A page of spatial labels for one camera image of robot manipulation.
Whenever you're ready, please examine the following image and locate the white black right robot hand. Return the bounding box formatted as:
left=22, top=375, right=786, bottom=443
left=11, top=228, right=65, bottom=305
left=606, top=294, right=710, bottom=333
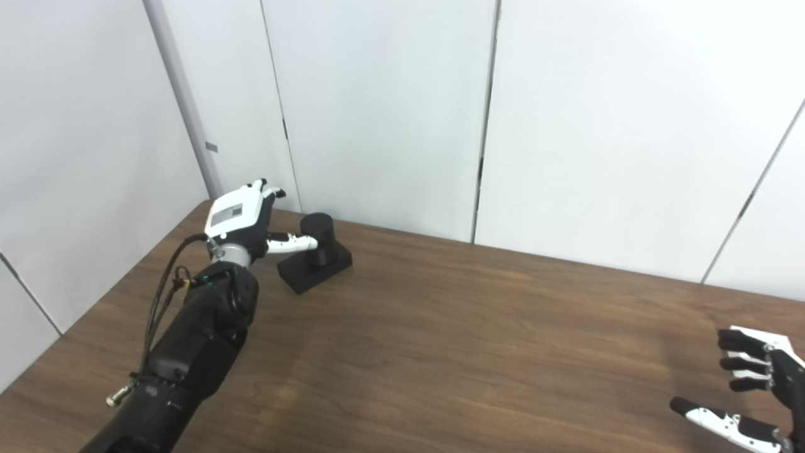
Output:
left=669, top=327, right=805, bottom=453

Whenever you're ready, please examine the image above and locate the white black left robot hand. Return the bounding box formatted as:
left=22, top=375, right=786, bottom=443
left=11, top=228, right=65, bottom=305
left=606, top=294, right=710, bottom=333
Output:
left=205, top=179, right=319, bottom=259

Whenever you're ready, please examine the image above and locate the black peg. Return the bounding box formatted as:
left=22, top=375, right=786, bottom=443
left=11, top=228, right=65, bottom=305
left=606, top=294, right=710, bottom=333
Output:
left=277, top=213, right=353, bottom=295

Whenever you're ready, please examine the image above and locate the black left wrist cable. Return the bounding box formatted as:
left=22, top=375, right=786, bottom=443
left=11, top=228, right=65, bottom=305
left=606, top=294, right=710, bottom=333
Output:
left=140, top=233, right=211, bottom=378

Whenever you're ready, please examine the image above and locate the grey wall post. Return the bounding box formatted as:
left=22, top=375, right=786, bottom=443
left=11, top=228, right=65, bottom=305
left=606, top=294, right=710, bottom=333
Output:
left=143, top=0, right=224, bottom=201

